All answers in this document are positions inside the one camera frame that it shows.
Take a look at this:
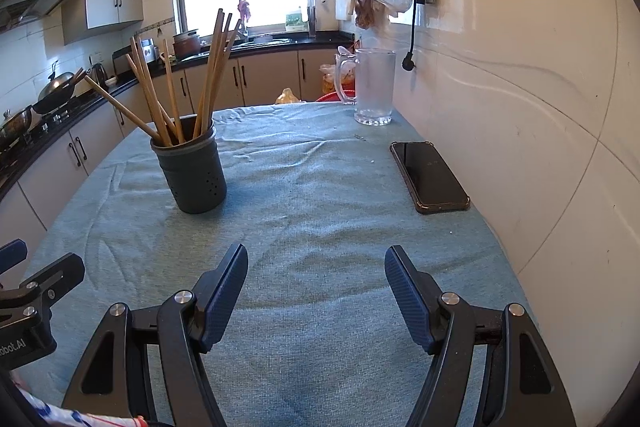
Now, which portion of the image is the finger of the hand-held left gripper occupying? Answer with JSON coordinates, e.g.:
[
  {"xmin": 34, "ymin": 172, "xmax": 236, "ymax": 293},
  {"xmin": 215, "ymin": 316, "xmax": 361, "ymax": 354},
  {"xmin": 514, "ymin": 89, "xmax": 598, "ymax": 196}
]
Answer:
[
  {"xmin": 0, "ymin": 252, "xmax": 86, "ymax": 313},
  {"xmin": 0, "ymin": 239, "xmax": 28, "ymax": 275}
]

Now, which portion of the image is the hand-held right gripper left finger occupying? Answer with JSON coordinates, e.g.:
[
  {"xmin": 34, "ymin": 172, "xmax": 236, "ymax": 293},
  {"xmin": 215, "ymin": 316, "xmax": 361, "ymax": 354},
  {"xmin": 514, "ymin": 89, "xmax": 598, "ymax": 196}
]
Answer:
[{"xmin": 62, "ymin": 243, "xmax": 249, "ymax": 427}]

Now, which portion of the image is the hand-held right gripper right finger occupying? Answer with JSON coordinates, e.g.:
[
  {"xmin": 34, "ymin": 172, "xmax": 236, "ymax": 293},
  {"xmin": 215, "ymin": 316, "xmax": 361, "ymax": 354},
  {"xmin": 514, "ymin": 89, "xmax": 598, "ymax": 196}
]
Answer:
[{"xmin": 384, "ymin": 245, "xmax": 578, "ymax": 427}]

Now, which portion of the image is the dark grey chopstick holder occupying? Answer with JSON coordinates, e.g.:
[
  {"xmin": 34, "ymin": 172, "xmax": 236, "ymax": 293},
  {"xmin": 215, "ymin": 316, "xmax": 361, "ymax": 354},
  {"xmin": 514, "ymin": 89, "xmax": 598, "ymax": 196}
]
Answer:
[{"xmin": 150, "ymin": 114, "xmax": 228, "ymax": 215}]

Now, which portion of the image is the bunch of wooden chopsticks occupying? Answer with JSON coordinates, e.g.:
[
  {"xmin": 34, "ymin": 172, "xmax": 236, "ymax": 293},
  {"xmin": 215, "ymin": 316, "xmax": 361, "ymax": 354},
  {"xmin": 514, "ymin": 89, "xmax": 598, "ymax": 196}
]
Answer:
[{"xmin": 83, "ymin": 8, "xmax": 242, "ymax": 146}]

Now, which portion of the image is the white patterned clothing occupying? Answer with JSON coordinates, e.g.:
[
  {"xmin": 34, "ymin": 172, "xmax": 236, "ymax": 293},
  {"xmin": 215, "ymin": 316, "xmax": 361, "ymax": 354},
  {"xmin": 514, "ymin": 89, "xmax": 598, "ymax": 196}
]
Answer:
[{"xmin": 10, "ymin": 372, "xmax": 146, "ymax": 427}]

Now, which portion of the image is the teal table cloth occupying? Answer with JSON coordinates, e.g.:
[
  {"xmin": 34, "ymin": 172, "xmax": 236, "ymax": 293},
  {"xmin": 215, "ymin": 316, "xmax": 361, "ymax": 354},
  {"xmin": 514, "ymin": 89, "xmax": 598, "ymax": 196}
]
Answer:
[{"xmin": 12, "ymin": 101, "xmax": 538, "ymax": 427}]

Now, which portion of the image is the black smartphone in clear case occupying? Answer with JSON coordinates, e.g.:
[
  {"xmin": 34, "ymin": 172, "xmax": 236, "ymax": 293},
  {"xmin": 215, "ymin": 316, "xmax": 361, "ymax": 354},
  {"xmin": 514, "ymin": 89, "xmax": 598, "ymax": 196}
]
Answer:
[{"xmin": 389, "ymin": 140, "xmax": 472, "ymax": 215}]

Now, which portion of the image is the steel pan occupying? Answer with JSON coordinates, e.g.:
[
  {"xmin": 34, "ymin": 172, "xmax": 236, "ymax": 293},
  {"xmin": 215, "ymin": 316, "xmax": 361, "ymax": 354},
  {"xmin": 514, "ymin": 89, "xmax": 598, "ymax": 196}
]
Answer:
[{"xmin": 0, "ymin": 107, "xmax": 33, "ymax": 142}]

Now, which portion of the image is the gas stove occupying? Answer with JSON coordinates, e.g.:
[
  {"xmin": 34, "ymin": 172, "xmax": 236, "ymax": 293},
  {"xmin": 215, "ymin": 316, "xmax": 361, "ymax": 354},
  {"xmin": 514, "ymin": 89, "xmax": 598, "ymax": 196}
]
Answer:
[{"xmin": 0, "ymin": 104, "xmax": 86, "ymax": 158}]

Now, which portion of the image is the steel wok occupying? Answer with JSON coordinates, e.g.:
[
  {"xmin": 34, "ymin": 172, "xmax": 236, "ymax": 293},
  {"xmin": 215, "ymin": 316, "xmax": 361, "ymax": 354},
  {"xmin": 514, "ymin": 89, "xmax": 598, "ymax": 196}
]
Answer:
[{"xmin": 35, "ymin": 62, "xmax": 87, "ymax": 114}]

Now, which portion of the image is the clear glass mug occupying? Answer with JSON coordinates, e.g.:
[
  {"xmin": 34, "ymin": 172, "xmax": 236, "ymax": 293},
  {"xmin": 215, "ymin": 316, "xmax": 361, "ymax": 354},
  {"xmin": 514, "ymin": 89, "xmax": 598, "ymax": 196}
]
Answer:
[{"xmin": 334, "ymin": 48, "xmax": 397, "ymax": 126}]

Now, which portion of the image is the stainless steel appliance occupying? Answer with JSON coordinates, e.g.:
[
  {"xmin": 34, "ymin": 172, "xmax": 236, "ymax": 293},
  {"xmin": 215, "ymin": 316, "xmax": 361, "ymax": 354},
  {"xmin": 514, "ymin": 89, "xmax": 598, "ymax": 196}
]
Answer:
[{"xmin": 112, "ymin": 39, "xmax": 161, "ymax": 75}]

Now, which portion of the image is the red plastic basin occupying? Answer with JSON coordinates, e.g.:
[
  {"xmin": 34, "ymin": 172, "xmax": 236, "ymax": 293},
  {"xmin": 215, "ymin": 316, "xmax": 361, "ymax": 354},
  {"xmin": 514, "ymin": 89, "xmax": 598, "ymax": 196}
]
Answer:
[{"xmin": 315, "ymin": 90, "xmax": 358, "ymax": 104}]

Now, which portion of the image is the clear bag with orange contents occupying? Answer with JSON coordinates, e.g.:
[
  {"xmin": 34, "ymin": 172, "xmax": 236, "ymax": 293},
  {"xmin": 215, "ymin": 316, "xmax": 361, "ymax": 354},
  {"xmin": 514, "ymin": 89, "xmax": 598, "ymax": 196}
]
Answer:
[{"xmin": 320, "ymin": 47, "xmax": 358, "ymax": 95}]

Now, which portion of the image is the brown cooking pot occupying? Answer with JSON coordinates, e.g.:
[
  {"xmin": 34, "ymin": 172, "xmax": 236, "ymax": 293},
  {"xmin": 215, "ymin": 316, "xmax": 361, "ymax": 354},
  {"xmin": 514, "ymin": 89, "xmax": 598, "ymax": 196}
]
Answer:
[{"xmin": 172, "ymin": 29, "xmax": 202, "ymax": 60}]

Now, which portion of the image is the black kitchen countertop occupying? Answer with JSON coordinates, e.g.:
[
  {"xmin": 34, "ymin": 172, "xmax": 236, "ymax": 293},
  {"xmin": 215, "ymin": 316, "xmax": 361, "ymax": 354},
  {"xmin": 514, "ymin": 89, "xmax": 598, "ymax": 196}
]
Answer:
[{"xmin": 0, "ymin": 32, "xmax": 351, "ymax": 202}]

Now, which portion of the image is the black plug with cable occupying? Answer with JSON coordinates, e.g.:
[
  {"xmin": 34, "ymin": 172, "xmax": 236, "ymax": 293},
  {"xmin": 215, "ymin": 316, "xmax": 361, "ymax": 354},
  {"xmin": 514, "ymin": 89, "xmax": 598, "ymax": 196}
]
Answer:
[{"xmin": 402, "ymin": 0, "xmax": 421, "ymax": 72}]

